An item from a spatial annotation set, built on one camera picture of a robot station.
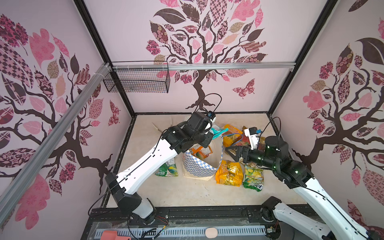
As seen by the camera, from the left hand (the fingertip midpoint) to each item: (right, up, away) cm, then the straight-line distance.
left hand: (206, 136), depth 70 cm
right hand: (+11, -5, -5) cm, 13 cm away
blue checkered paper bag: (-1, -16, -1) cm, 16 cm away
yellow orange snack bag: (+19, -2, +28) cm, 34 cm away
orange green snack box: (-2, -12, +23) cm, 26 cm away
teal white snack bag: (+5, +2, 0) cm, 6 cm away
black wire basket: (-42, +37, +25) cm, 61 cm away
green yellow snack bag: (+28, -25, +14) cm, 40 cm away
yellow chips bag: (+14, -22, +13) cm, 29 cm away
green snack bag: (-21, -21, +17) cm, 34 cm away
